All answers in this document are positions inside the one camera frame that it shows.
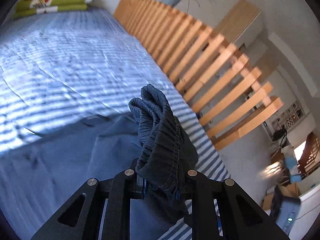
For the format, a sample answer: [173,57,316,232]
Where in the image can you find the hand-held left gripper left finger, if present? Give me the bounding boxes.
[30,169,147,240]

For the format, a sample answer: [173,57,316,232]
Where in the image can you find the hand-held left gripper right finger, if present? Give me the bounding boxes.
[175,169,290,240]

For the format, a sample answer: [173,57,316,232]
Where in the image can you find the dark blue pants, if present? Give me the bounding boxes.
[0,84,200,240]

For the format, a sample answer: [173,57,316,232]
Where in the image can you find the cardboard box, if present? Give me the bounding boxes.
[261,184,300,210]

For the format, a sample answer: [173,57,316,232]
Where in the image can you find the blue box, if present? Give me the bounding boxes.
[285,155,303,183]

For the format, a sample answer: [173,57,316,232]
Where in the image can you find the white appliance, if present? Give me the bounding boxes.
[275,185,320,235]

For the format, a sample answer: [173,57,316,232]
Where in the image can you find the brown wooden furniture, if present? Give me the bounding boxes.
[299,132,320,178]

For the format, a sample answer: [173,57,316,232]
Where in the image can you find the blue white striped bed quilt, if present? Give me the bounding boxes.
[0,6,232,240]

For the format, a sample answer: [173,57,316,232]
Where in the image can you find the light wooden door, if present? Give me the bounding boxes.
[214,0,263,53]

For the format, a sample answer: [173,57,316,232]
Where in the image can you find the green folded blanket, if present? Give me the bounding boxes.
[12,0,94,19]

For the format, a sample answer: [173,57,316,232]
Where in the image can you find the white lattice wall rack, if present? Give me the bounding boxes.
[271,100,305,130]

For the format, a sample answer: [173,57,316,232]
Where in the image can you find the wooden slat bed rail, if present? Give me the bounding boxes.
[114,0,284,152]

